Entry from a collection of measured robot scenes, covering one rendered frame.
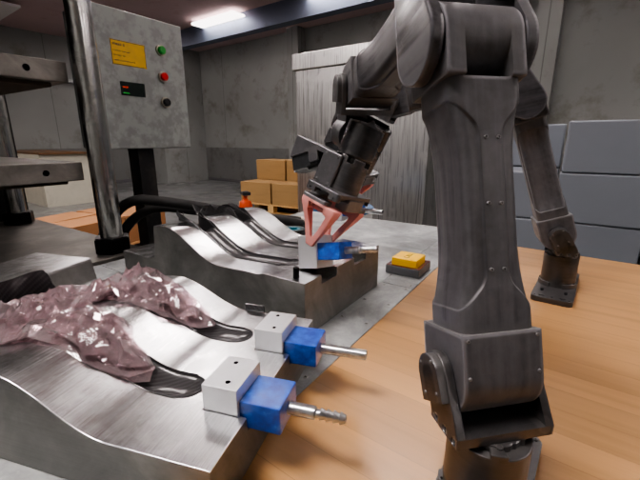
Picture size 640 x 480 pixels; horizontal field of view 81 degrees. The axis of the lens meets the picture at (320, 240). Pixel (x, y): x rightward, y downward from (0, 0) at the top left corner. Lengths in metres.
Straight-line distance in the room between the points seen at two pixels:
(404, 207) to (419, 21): 3.24
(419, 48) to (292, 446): 0.38
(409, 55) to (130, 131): 1.12
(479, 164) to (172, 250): 0.61
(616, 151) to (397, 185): 1.77
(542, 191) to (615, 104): 5.90
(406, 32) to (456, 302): 0.22
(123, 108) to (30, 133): 9.30
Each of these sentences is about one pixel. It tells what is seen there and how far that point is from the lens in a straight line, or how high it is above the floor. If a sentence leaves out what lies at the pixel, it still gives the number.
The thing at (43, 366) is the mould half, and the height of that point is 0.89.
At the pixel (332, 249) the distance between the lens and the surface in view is 0.58.
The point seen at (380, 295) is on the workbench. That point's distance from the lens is 0.76.
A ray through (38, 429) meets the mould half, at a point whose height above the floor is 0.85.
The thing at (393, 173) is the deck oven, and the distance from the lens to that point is 3.56.
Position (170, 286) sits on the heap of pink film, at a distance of 0.55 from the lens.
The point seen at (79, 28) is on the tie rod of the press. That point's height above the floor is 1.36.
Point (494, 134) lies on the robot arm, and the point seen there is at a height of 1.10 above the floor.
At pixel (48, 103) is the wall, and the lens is 10.79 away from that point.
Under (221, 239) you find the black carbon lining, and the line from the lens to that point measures 0.78.
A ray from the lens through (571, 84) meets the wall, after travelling 6.78.
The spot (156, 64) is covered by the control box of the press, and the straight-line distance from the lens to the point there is 1.45.
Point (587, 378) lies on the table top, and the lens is 0.62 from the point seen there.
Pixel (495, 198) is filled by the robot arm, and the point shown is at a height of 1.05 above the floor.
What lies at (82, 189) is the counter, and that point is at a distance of 7.92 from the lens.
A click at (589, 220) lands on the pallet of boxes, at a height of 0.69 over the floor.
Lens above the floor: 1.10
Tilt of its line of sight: 15 degrees down
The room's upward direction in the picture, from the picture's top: straight up
